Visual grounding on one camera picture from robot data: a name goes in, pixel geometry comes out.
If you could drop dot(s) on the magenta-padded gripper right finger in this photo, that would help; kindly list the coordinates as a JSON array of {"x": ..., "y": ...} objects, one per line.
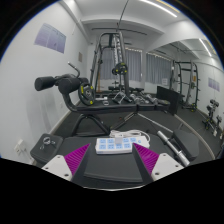
[{"x": 165, "y": 165}]

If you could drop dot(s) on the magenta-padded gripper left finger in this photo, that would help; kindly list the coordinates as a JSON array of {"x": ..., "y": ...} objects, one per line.
[{"x": 60, "y": 165}]

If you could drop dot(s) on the silver barbell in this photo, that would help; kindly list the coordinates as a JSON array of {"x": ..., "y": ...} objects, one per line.
[{"x": 173, "y": 146}]

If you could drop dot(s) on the small black seat pad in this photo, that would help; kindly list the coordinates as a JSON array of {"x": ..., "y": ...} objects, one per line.
[{"x": 41, "y": 155}]

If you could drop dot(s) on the metal clip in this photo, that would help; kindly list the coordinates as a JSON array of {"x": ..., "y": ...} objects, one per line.
[{"x": 46, "y": 142}]

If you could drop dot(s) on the black angled bench pad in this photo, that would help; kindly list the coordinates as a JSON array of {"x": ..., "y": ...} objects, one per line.
[{"x": 186, "y": 143}]

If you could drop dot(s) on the large black padded bench seat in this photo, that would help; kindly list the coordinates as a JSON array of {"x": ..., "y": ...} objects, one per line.
[{"x": 110, "y": 166}]

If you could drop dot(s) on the white power strip blue sockets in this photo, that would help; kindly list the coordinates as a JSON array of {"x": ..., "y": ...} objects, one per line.
[{"x": 106, "y": 146}]

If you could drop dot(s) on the black box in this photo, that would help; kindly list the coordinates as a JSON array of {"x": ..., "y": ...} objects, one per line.
[{"x": 168, "y": 98}]

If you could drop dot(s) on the silver dumbbell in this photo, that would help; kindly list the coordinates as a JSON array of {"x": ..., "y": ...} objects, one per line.
[
  {"x": 151, "y": 99},
  {"x": 136, "y": 97}
]

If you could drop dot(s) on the black exercise machine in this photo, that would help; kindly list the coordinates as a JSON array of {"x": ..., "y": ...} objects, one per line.
[{"x": 211, "y": 115}]

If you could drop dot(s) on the black weight plate yellow marks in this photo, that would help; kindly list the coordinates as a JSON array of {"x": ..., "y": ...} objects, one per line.
[{"x": 83, "y": 95}]

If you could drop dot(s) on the black weight bench roller pads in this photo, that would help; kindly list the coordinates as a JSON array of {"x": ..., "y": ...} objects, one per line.
[{"x": 110, "y": 107}]

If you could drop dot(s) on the black power rack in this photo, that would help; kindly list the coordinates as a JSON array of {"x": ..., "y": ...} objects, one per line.
[{"x": 194, "y": 83}]

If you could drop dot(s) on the grey window curtain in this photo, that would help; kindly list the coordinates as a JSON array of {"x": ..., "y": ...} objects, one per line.
[
  {"x": 133, "y": 65},
  {"x": 158, "y": 68}
]

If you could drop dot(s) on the small black yellow weight plate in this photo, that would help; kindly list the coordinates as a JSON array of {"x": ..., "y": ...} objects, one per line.
[{"x": 121, "y": 69}]

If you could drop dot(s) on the long ceiling light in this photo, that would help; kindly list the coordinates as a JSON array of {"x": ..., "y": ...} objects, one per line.
[
  {"x": 205, "y": 47},
  {"x": 160, "y": 7}
]

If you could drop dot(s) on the white wall socket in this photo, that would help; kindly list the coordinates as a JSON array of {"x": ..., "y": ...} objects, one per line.
[{"x": 20, "y": 146}]

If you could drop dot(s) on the small purple wall poster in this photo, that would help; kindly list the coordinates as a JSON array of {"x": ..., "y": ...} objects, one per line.
[{"x": 214, "y": 84}]

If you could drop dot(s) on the small brown wall plaque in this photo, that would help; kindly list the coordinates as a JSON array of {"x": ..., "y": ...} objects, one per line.
[{"x": 80, "y": 57}]

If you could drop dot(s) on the grey smith machine frame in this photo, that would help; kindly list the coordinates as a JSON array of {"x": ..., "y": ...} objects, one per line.
[{"x": 122, "y": 60}]

